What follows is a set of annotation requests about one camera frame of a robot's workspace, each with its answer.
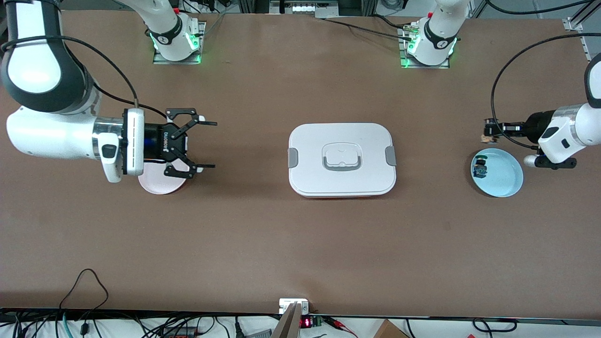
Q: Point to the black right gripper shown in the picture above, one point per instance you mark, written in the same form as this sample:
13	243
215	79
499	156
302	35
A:
154	142

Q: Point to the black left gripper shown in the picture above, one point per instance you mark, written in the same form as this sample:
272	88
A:
536	125

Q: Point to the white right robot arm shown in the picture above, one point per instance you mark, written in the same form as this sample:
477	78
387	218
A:
42	131

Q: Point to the white lidded plastic box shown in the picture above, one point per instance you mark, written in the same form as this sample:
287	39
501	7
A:
342	180

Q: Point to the small white socket box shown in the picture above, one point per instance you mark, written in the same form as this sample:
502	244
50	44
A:
286	304

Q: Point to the pink round plate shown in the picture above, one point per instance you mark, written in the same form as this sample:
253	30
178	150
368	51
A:
155	183

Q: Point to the light blue round plate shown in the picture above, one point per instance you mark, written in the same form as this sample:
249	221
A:
504	178

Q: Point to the grey rack equipment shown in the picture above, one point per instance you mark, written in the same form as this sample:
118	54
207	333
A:
305	7

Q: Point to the grey metal bar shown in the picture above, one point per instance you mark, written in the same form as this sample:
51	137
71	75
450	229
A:
287	324

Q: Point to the red LED display module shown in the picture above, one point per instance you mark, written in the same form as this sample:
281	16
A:
306	322

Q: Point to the brown cardboard piece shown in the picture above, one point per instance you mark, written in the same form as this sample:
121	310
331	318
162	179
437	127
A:
389	331

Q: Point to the green push-button switch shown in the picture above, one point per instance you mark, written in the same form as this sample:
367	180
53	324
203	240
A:
480	169

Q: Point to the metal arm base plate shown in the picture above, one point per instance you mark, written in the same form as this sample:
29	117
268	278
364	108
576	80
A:
197	58
404	63

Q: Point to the aluminium frame profile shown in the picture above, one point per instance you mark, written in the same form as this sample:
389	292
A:
575	23

